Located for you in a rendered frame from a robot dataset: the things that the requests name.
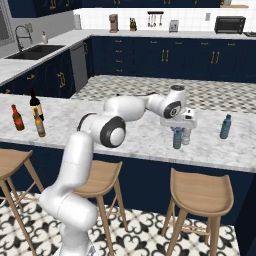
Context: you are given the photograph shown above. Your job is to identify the silver toaster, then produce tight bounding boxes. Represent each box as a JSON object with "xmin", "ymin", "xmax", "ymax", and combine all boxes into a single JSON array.
[{"xmin": 168, "ymin": 19, "xmax": 180, "ymax": 34}]

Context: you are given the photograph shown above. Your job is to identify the navy wall cupboards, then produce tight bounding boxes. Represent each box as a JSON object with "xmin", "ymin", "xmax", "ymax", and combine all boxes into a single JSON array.
[{"xmin": 7, "ymin": 0, "xmax": 222, "ymax": 19}]

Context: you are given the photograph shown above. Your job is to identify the red-brown glass bottle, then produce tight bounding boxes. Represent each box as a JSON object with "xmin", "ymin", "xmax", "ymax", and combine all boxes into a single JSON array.
[{"xmin": 10, "ymin": 103, "xmax": 26, "ymax": 132}]

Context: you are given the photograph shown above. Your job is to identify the black sink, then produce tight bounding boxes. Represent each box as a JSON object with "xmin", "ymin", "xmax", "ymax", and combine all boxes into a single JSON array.
[{"xmin": 4, "ymin": 44, "xmax": 66, "ymax": 61}]

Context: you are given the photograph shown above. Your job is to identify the wooden shelf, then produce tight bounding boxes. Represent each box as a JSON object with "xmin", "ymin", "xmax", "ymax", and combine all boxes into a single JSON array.
[{"xmin": 219, "ymin": 3, "xmax": 250, "ymax": 9}]

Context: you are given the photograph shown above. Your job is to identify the grey dishwasher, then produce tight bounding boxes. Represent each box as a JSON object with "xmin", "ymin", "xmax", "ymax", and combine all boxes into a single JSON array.
[{"xmin": 69, "ymin": 41, "xmax": 90, "ymax": 93}]

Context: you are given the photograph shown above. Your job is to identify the navy island cupboard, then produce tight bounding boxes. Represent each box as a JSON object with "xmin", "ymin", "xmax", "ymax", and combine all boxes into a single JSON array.
[{"xmin": 0, "ymin": 141, "xmax": 256, "ymax": 256}]

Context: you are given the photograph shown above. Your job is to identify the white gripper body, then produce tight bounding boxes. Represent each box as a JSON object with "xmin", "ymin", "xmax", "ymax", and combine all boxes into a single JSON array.
[{"xmin": 159, "ymin": 116, "xmax": 198, "ymax": 132}]

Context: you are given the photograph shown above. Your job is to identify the amber glass bottle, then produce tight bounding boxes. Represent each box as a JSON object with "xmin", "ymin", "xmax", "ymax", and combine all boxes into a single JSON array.
[{"xmin": 33, "ymin": 107, "xmax": 47, "ymax": 138}]

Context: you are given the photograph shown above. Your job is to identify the window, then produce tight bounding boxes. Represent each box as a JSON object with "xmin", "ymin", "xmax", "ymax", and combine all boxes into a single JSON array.
[{"xmin": 0, "ymin": 0, "xmax": 16, "ymax": 48}]

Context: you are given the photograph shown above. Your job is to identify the black toaster oven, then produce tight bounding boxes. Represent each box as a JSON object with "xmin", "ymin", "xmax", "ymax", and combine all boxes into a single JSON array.
[{"xmin": 213, "ymin": 15, "xmax": 247, "ymax": 35}]

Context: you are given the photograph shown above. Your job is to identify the white paper towel roll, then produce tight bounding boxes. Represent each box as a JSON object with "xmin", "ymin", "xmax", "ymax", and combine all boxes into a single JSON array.
[{"xmin": 73, "ymin": 13, "xmax": 83, "ymax": 31}]

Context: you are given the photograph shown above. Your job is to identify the silver tap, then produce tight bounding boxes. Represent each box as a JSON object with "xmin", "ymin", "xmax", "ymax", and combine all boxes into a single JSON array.
[{"xmin": 14, "ymin": 24, "xmax": 35, "ymax": 52}]

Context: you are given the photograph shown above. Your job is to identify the dark wine bottle yellow label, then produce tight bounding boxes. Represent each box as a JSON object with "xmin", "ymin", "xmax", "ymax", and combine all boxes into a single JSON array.
[{"xmin": 28, "ymin": 87, "xmax": 45, "ymax": 122}]

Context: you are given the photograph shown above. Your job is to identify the wooden bar stool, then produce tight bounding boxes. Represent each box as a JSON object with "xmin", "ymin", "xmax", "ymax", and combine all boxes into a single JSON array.
[
  {"xmin": 0, "ymin": 148, "xmax": 45, "ymax": 256},
  {"xmin": 161, "ymin": 167, "xmax": 235, "ymax": 256},
  {"xmin": 72, "ymin": 159, "xmax": 129, "ymax": 256}
]

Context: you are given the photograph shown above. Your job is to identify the navy base cupboards gold handles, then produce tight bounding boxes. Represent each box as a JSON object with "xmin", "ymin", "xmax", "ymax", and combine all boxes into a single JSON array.
[
  {"xmin": 0, "ymin": 49, "xmax": 77, "ymax": 100},
  {"xmin": 83, "ymin": 35, "xmax": 256, "ymax": 84}
]

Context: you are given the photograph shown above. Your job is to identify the rail with hanging tools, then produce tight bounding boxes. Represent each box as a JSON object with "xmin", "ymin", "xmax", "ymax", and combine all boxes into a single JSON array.
[{"xmin": 146, "ymin": 10, "xmax": 165, "ymax": 29}]

